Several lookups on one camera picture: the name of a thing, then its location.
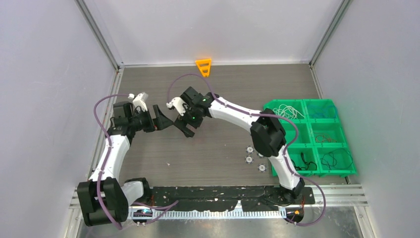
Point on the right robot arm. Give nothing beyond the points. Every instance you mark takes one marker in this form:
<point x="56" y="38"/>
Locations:
<point x="267" y="133"/>

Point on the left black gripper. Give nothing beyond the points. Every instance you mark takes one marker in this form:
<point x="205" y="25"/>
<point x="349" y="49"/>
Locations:
<point x="160" y="121"/>

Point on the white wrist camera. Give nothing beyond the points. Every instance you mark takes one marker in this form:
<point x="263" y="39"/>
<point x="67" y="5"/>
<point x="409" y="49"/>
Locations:
<point x="178" y="104"/>
<point x="139" y="102"/>

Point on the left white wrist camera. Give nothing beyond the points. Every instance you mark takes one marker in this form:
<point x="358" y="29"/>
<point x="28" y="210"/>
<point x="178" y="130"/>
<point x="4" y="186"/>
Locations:
<point x="139" y="102"/>

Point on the green compartment bin tray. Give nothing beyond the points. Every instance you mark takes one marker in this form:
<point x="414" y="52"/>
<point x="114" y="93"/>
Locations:
<point x="321" y="147"/>

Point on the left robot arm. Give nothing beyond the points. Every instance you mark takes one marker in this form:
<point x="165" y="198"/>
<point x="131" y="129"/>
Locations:
<point x="102" y="199"/>

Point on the orange triangular plastic stand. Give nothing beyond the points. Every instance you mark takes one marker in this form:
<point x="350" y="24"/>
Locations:
<point x="204" y="66"/>

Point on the aluminium rail frame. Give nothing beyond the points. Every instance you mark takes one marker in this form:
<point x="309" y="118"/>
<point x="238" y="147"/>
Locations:
<point x="346" y="195"/>

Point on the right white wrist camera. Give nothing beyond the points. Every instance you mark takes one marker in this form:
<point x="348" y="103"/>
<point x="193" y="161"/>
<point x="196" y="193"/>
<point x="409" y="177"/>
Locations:
<point x="178" y="104"/>

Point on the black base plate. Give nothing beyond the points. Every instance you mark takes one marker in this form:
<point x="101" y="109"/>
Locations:
<point x="223" y="198"/>

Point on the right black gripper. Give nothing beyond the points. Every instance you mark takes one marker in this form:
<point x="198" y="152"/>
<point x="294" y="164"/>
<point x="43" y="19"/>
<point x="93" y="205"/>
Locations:
<point x="182" y="123"/>

